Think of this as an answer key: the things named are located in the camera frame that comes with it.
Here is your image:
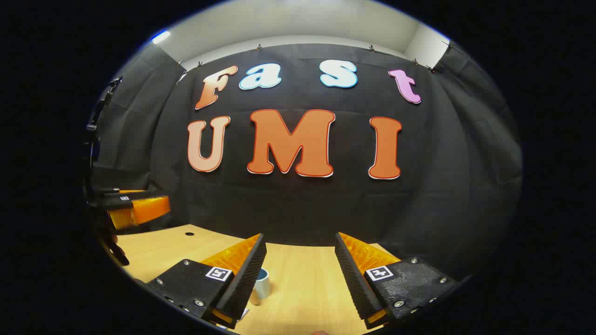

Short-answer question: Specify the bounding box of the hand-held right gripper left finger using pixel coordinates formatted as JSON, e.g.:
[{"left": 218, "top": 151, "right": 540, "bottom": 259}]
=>
[{"left": 145, "top": 233, "right": 268, "bottom": 328}]

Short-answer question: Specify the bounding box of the light blue cup wooden handle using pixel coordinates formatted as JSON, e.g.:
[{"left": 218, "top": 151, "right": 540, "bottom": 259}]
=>
[{"left": 249, "top": 268, "right": 271, "bottom": 306}]

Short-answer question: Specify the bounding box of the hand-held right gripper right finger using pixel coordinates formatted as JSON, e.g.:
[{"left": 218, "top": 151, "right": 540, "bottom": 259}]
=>
[{"left": 334, "top": 231, "right": 461, "bottom": 330}]

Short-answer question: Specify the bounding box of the wooden desktop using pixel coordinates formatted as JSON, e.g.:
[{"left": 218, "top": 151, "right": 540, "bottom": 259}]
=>
[{"left": 114, "top": 224, "right": 401, "bottom": 335}]

